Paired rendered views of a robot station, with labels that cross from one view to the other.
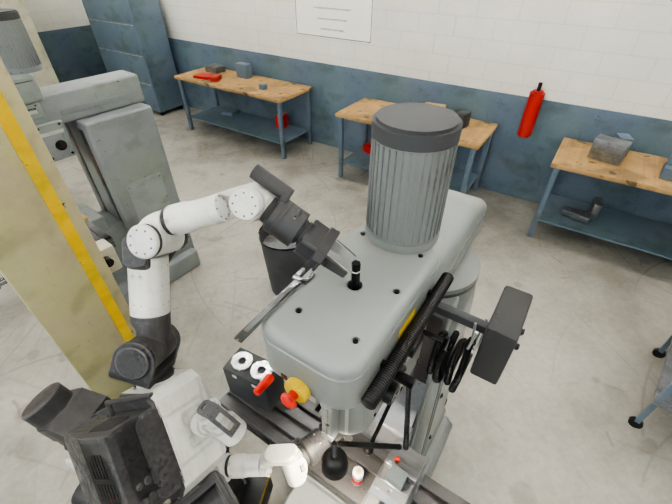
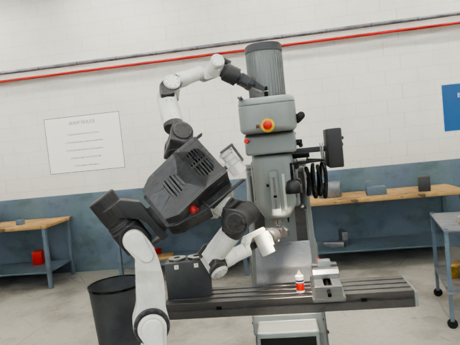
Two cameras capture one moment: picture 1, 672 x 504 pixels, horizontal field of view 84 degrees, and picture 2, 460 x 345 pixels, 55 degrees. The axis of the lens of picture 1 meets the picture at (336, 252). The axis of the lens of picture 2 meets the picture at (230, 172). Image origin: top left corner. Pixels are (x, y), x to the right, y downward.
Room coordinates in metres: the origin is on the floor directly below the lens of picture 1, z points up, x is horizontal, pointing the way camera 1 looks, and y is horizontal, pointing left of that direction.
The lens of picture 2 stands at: (-1.24, 1.13, 1.69)
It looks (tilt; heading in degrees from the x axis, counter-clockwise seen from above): 3 degrees down; 334
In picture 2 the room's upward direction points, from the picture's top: 6 degrees counter-clockwise
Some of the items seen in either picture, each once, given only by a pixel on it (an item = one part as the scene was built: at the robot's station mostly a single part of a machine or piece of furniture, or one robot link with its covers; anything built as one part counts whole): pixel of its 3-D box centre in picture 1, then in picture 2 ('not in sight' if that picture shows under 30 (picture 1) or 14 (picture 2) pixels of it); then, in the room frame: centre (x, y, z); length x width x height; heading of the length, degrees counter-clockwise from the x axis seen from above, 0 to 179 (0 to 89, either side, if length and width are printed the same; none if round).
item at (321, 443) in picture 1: (327, 437); (273, 235); (0.57, 0.03, 1.24); 0.13 x 0.12 x 0.10; 38
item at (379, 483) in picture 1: (388, 494); (325, 272); (0.47, -0.18, 1.03); 0.12 x 0.06 x 0.04; 56
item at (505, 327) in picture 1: (502, 335); (334, 147); (0.69, -0.49, 1.62); 0.20 x 0.09 x 0.21; 146
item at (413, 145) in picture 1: (408, 180); (265, 74); (0.84, -0.18, 2.05); 0.20 x 0.20 x 0.32
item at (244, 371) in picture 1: (254, 378); (188, 275); (0.92, 0.35, 1.04); 0.22 x 0.12 x 0.20; 63
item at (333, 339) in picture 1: (356, 304); (268, 116); (0.64, -0.05, 1.81); 0.47 x 0.26 x 0.16; 146
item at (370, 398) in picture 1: (412, 329); (298, 118); (0.58, -0.18, 1.79); 0.45 x 0.04 x 0.04; 146
